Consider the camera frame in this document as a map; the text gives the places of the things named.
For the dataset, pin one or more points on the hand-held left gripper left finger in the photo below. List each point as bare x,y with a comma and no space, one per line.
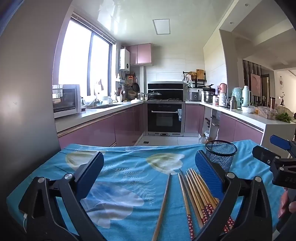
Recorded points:
89,176

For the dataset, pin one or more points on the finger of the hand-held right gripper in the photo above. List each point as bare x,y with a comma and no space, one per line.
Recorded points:
279,141
261,154

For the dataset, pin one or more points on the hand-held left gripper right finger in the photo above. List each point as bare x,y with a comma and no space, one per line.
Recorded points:
209,176

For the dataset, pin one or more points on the black mesh utensil holder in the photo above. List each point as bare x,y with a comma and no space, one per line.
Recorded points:
219,160

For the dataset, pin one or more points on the bunch of wooden chopsticks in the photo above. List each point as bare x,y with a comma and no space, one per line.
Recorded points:
196,192

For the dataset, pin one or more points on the wooden chopstick red floral end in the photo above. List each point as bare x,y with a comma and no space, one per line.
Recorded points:
161,206
185,204

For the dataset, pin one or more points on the person's right hand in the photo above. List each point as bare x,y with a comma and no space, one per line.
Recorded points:
286,205

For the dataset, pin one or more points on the green leafy vegetables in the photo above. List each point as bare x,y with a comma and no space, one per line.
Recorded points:
283,117

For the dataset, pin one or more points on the clear plastic container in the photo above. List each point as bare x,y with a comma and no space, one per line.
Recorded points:
267,112

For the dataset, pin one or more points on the pink lower cabinet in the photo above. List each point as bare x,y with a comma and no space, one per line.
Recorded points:
194,118
238,132
97,132

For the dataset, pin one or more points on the pink cabinet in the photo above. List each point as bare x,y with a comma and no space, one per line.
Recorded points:
238,132
97,132
138,54
194,118

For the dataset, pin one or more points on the cooking oil bottle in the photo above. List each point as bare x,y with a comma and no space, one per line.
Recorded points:
202,139

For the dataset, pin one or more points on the blue floral tablecloth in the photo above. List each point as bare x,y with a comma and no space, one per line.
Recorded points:
129,166

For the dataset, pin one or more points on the white bowl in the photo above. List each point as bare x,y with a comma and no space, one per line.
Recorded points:
247,109

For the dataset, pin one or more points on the mint green thermos flask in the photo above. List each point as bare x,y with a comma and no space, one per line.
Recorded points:
246,97

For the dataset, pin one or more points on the stainless steel flask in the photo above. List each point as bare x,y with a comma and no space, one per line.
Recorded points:
233,103

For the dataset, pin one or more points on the white kitchen countertop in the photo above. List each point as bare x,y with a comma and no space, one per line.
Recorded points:
97,111

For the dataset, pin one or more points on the black built-in oven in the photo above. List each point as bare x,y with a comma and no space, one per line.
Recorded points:
164,118

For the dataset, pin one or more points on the pink thermos jug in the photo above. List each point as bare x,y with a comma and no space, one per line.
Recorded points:
223,88

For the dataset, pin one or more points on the stainless steel pot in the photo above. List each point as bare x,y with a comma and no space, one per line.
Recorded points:
208,97

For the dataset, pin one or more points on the white microwave oven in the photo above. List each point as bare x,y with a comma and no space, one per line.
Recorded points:
66,99

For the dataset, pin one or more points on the silver rice cooker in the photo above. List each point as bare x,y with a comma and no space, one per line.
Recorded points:
193,96

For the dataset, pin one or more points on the white lidded casserole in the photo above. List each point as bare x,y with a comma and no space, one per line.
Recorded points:
135,100

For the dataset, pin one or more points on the black wok with lid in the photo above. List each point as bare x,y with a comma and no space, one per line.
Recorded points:
155,94

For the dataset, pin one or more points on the black range hood panel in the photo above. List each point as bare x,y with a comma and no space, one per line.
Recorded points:
165,87

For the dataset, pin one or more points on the wooden cutting board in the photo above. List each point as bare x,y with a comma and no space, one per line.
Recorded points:
200,74

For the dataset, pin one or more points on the hanging black frying pan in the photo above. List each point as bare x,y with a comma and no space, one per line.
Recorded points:
136,87

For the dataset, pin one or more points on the grey refrigerator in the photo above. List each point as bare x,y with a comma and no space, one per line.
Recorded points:
27,92

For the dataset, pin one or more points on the kitchen window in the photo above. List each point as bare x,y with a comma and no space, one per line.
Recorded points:
76,58

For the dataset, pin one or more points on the white gas water heater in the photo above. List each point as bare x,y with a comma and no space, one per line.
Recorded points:
124,59

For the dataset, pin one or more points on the pink upper cabinet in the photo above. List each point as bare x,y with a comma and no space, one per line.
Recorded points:
138,54

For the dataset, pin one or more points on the square ceiling light panel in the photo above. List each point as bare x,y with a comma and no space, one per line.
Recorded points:
161,26

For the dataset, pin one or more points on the framed wall picture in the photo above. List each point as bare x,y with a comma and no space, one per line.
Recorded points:
255,84

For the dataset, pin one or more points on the black wall rack shelf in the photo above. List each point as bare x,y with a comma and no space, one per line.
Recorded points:
201,82

